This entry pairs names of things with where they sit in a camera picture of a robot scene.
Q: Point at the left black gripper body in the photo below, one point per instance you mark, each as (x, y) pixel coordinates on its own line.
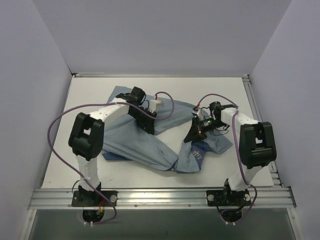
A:
(144, 121)

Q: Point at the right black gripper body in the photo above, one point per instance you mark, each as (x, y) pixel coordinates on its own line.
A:
(199, 127)

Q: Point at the grey-blue pillowcase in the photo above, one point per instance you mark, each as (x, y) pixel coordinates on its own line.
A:
(125, 141)

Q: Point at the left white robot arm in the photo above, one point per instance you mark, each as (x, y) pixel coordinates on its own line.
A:
(87, 134)

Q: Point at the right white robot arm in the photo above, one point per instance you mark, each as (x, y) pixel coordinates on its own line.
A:
(254, 141)

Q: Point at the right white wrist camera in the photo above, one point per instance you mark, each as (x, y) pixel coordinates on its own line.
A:
(196, 112)

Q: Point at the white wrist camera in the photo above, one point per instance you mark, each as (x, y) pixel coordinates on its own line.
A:
(155, 104)
(196, 112)

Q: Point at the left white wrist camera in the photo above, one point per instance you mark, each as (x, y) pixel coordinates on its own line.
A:
(155, 104)

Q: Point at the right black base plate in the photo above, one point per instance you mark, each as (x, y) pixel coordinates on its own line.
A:
(228, 198)

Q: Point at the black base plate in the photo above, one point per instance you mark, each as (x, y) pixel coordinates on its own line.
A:
(228, 198)
(93, 199)

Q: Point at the aluminium right side rail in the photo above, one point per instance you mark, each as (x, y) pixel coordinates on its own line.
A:
(259, 113)

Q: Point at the aluminium rail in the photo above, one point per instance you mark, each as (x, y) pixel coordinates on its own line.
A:
(166, 198)
(259, 113)

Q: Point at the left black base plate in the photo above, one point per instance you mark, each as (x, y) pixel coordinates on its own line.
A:
(93, 199)

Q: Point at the aluminium front rail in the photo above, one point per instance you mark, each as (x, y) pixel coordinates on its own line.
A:
(166, 198)

